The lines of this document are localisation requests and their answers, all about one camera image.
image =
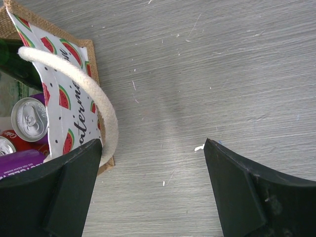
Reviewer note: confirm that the clear glass bottle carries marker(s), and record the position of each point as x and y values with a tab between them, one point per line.
11	91

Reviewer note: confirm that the green glass bottle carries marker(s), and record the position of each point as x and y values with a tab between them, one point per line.
13	65

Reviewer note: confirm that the red soda can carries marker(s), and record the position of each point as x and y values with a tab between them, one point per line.
10	142

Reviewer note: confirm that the brown canvas tote bag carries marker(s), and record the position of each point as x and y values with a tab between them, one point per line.
77	108

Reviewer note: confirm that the purple soda can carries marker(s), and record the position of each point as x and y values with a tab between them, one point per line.
29	119
18	162

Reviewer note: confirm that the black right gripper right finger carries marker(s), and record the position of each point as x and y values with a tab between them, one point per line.
256	201

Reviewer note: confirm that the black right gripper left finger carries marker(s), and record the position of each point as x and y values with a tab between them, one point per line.
52	199

